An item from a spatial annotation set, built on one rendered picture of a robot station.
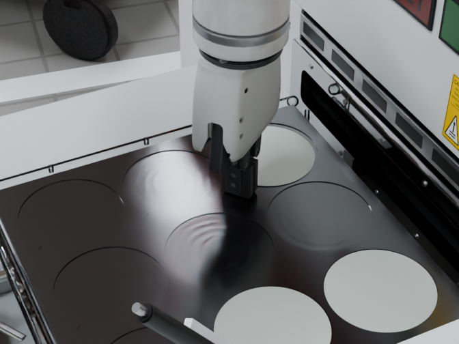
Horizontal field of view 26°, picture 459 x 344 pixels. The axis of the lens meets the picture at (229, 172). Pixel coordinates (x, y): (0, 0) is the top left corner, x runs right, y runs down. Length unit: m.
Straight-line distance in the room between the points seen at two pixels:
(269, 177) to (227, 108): 0.16
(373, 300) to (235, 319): 0.12
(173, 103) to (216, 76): 0.39
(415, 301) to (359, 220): 0.11
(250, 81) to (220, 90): 0.03
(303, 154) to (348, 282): 0.19
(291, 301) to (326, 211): 0.12
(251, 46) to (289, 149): 0.23
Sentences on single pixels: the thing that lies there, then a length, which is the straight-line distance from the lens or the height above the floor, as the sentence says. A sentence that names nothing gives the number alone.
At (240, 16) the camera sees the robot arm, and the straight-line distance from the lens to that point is 0.82.
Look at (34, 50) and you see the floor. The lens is 2.89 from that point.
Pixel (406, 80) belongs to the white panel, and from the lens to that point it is 0.97.
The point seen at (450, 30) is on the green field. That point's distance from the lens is 0.89.
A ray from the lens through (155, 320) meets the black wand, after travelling 0.56.
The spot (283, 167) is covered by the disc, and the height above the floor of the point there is 0.90.
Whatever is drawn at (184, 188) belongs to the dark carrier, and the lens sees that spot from 1.00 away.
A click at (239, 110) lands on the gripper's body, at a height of 1.04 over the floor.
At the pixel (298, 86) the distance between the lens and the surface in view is 1.16.
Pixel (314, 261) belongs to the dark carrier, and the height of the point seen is 0.90.
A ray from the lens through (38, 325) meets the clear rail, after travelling 0.88.
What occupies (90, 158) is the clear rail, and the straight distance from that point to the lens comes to 1.04.
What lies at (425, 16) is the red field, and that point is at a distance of 0.91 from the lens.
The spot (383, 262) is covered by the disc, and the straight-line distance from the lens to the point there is 0.93.
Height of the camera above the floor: 1.55
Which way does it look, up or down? 40 degrees down
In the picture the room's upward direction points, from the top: straight up
